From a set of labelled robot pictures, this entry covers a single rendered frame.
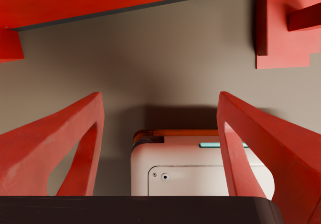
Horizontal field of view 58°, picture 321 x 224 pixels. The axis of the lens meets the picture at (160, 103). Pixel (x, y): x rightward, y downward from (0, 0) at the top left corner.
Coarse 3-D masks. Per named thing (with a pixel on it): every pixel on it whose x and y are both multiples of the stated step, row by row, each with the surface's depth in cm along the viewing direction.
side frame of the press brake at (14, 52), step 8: (0, 32) 97; (8, 32) 102; (16, 32) 108; (0, 40) 96; (8, 40) 101; (16, 40) 106; (0, 48) 95; (8, 48) 100; (16, 48) 105; (0, 56) 94; (8, 56) 99; (16, 56) 104
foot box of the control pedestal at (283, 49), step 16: (272, 0) 96; (288, 0) 96; (304, 0) 96; (320, 0) 96; (256, 16) 107; (272, 16) 96; (288, 16) 96; (256, 32) 108; (272, 32) 97; (288, 32) 97; (304, 32) 97; (320, 32) 97; (256, 48) 109; (272, 48) 98; (288, 48) 98; (304, 48) 98; (320, 48) 98; (256, 64) 110; (272, 64) 110; (288, 64) 110; (304, 64) 110
